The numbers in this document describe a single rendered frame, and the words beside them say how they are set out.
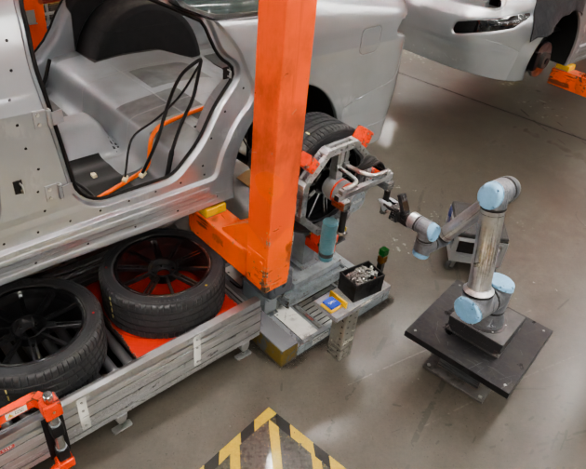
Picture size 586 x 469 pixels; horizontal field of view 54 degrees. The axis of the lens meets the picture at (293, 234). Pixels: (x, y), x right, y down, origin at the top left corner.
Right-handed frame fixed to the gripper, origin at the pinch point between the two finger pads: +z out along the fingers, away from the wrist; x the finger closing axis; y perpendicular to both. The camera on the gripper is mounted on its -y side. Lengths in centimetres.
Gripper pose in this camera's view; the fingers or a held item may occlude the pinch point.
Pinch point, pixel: (382, 197)
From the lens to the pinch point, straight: 319.0
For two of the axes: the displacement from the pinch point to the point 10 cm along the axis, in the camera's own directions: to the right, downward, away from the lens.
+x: 7.4, -3.5, 5.7
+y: -0.9, 8.0, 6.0
